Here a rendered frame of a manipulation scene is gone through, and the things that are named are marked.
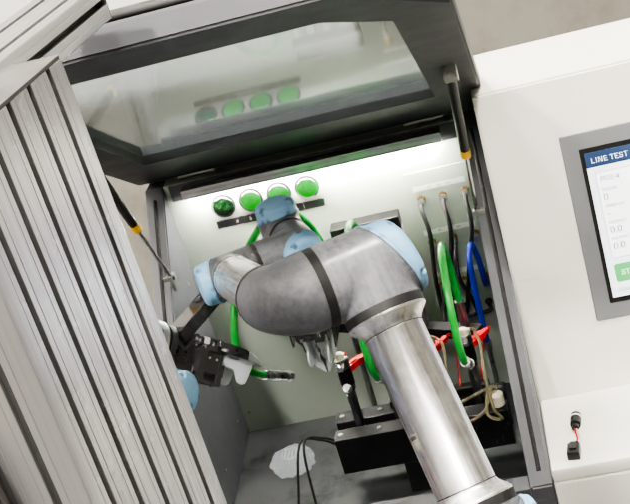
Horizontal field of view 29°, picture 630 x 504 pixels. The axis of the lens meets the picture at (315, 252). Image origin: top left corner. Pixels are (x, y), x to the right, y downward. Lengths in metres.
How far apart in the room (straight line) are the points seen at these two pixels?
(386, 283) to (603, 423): 0.73
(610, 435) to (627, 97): 0.60
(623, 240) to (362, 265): 0.75
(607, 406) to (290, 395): 0.77
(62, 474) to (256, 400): 1.64
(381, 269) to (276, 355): 1.06
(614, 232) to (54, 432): 1.38
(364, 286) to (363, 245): 0.06
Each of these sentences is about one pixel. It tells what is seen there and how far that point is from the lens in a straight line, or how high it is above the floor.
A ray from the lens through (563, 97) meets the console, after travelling 2.23.
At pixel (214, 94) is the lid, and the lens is 1.98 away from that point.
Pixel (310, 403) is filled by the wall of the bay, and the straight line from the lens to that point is 2.74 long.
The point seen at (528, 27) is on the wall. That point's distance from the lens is 3.78.
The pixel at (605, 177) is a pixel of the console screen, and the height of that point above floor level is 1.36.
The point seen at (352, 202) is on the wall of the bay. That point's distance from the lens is 2.50.
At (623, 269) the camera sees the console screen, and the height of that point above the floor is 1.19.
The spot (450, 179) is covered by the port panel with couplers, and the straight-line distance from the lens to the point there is 2.47.
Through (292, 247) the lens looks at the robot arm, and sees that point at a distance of 2.03.
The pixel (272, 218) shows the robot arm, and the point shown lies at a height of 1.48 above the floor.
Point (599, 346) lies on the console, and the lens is 2.33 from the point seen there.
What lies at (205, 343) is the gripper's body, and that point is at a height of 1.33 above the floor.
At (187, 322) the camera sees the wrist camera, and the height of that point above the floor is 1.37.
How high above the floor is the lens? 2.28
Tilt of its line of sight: 24 degrees down
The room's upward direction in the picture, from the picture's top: 17 degrees counter-clockwise
